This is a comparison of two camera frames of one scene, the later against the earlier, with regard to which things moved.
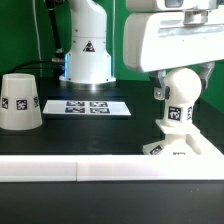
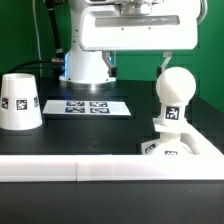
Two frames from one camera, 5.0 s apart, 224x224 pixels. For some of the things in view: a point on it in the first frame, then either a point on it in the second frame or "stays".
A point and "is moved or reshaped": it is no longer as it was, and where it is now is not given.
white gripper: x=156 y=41 → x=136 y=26
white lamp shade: x=20 y=108 stays
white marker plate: x=86 y=107 stays
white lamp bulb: x=184 y=88 is moved or reshaped
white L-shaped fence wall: x=208 y=164 stays
